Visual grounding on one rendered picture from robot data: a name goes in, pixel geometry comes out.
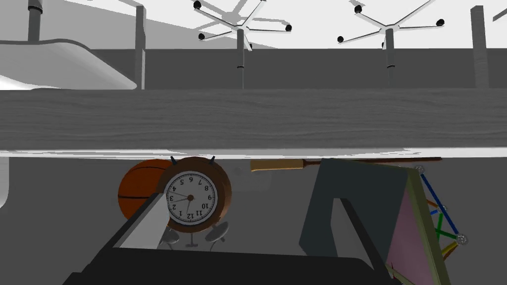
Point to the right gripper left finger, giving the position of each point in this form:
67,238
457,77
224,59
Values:
146,229

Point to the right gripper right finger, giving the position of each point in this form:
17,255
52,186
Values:
358,237

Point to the orange basketball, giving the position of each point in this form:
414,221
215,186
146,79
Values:
136,190

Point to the dark grey and pink book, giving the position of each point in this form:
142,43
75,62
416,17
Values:
380,198

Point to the brown round alarm clock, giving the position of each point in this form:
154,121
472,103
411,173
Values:
198,186

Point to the colourful rod and ball toy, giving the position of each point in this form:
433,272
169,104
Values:
439,206

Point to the wooden cricket bat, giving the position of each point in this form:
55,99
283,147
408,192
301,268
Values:
277,164

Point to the grey wooden table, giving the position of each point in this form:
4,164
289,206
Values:
253,118

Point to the white seat office chair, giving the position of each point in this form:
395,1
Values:
59,63

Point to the office chair with castor base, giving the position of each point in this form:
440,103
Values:
389,43
240,39

